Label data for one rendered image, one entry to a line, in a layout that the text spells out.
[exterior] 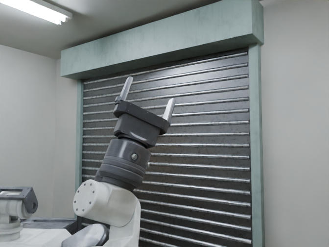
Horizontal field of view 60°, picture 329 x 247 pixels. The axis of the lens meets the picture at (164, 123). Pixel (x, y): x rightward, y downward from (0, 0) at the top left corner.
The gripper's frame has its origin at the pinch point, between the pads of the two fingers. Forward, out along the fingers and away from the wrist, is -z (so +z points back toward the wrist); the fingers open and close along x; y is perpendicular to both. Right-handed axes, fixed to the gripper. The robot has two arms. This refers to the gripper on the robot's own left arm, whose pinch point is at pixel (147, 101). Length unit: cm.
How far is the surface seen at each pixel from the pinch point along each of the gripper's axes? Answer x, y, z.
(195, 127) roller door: -90, 151, -63
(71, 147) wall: -15, 308, -32
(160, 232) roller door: -108, 195, 27
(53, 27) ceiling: 53, 213, -118
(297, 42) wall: -111, 73, -124
